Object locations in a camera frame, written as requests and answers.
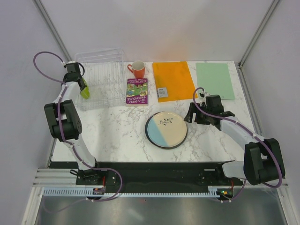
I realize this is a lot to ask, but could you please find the left aluminium frame post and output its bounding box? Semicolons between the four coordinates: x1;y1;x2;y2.
32;0;72;61

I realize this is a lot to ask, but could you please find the aluminium frame post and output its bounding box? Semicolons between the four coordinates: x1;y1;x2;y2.
238;0;281;69
32;0;72;61

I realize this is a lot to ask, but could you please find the light green cutting board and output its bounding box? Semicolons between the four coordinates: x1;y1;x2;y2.
195;62;235;100

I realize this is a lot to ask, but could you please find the orange mug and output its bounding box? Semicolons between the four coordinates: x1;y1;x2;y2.
127;61;145;79

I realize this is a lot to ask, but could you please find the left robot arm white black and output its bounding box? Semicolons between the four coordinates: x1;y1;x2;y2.
44;61;103;184

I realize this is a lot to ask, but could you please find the green white plate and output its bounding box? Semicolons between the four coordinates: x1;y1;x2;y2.
80;79;90;99

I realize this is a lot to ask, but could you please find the white wire dish rack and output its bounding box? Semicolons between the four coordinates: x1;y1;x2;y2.
75;48;127;111

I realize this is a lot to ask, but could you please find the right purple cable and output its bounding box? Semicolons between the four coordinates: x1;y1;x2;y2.
192;87;283;203

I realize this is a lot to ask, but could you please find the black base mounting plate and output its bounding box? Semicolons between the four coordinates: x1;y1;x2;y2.
75;160;246;194

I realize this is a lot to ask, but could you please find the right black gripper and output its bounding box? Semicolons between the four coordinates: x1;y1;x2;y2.
184;102;212;125

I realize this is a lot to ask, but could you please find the cream blue leaf plate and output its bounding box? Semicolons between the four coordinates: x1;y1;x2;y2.
146;111;188;148

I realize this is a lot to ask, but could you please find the right aluminium frame post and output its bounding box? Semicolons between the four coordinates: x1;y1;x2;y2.
238;0;281;69

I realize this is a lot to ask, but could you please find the orange cutting board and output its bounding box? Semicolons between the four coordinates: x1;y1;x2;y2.
152;61;195;103

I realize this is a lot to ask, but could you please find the purple treehouse book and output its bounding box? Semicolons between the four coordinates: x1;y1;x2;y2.
126;78;149;106

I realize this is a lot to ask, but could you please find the dark blue floral plate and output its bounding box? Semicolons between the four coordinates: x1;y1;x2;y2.
144;112;188;150

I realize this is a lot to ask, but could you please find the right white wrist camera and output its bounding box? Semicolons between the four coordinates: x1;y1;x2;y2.
198;89;210;99

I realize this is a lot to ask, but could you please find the white slotted cable duct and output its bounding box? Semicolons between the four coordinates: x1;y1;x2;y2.
42;187;233;198

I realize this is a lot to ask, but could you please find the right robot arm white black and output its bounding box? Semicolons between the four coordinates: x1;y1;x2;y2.
184;95;285;188

